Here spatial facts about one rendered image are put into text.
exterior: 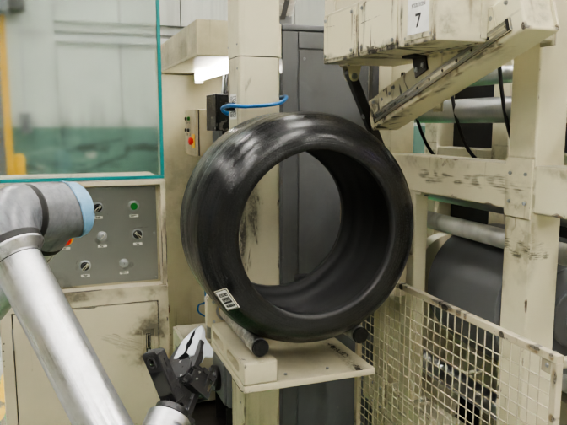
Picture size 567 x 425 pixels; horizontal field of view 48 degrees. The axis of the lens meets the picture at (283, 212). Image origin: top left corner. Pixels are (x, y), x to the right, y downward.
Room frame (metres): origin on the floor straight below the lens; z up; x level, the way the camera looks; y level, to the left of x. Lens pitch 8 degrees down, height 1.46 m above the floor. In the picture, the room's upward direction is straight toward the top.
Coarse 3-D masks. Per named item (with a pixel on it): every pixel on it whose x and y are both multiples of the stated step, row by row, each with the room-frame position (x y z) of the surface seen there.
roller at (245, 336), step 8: (232, 320) 1.70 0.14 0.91; (232, 328) 1.69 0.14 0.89; (240, 328) 1.63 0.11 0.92; (240, 336) 1.61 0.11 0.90; (248, 336) 1.56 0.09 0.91; (256, 336) 1.54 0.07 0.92; (248, 344) 1.54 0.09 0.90; (256, 344) 1.51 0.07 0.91; (264, 344) 1.52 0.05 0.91; (256, 352) 1.51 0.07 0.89; (264, 352) 1.52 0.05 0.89
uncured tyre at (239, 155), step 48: (240, 144) 1.50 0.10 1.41; (288, 144) 1.50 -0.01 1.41; (336, 144) 1.54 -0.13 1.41; (192, 192) 1.57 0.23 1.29; (240, 192) 1.46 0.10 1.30; (384, 192) 1.60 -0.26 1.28; (192, 240) 1.50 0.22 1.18; (336, 240) 1.88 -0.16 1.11; (384, 240) 1.77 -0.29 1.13; (240, 288) 1.46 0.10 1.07; (288, 288) 1.80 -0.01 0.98; (336, 288) 1.82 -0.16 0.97; (384, 288) 1.59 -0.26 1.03; (288, 336) 1.52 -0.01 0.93
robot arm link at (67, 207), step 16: (48, 192) 1.19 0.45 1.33; (64, 192) 1.22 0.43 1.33; (80, 192) 1.26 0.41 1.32; (48, 208) 1.17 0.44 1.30; (64, 208) 1.20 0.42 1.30; (80, 208) 1.24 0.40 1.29; (48, 224) 1.17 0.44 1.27; (64, 224) 1.21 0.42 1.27; (80, 224) 1.24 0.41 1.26; (48, 240) 1.21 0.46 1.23; (64, 240) 1.24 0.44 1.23; (48, 256) 1.26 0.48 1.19; (0, 288) 1.28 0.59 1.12; (0, 304) 1.30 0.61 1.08; (0, 320) 1.37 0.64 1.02
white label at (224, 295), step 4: (224, 288) 1.46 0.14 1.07; (216, 292) 1.47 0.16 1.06; (220, 292) 1.46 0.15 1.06; (224, 292) 1.46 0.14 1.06; (228, 292) 1.46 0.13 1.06; (220, 296) 1.47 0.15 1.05; (224, 296) 1.47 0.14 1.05; (228, 296) 1.46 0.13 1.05; (220, 300) 1.48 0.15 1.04; (224, 300) 1.47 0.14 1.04; (228, 300) 1.47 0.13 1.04; (232, 300) 1.46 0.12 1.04; (224, 304) 1.48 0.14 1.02; (228, 304) 1.47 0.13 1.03; (232, 304) 1.47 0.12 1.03; (236, 304) 1.46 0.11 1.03; (228, 308) 1.48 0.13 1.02; (232, 308) 1.47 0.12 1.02
